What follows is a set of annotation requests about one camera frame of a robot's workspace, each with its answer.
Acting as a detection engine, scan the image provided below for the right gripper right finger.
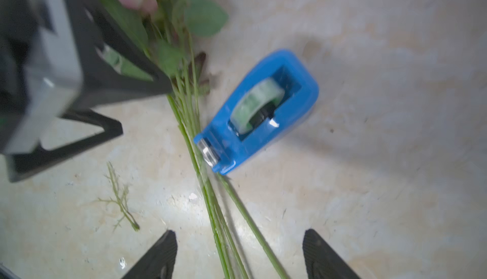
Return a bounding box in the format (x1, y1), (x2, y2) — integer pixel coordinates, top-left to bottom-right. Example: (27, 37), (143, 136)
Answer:
(303, 229), (360, 279)

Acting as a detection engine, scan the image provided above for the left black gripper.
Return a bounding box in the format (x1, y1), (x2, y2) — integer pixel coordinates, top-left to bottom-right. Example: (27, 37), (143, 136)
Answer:
(1, 0), (172, 183)

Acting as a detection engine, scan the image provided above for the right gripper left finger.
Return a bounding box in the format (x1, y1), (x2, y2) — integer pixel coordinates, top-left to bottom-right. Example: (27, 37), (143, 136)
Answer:
(122, 230), (178, 279)

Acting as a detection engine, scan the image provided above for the artificial flower bouquet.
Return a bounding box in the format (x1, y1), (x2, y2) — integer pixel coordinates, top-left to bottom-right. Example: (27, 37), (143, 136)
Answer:
(89, 0), (290, 279)

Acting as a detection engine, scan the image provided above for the blue tape dispenser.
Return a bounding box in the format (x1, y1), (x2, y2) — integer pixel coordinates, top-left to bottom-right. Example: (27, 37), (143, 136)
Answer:
(194, 49), (319, 175)

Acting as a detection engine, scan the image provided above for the small broken green twig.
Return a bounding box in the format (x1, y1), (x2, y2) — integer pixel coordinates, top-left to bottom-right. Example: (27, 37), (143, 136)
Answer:
(96, 162), (140, 232)

